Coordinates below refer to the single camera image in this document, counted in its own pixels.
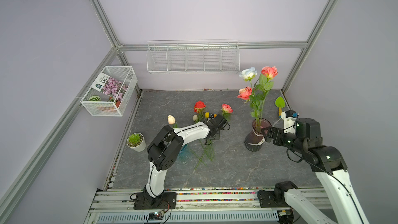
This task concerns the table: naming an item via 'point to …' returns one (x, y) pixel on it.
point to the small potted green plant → (136, 141)
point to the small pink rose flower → (245, 93)
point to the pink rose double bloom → (256, 99)
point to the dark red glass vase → (256, 139)
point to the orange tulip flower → (215, 115)
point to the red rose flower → (198, 108)
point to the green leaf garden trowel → (280, 103)
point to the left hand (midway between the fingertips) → (213, 135)
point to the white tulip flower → (195, 117)
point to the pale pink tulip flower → (171, 119)
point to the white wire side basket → (98, 104)
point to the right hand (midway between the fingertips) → (269, 130)
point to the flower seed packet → (109, 86)
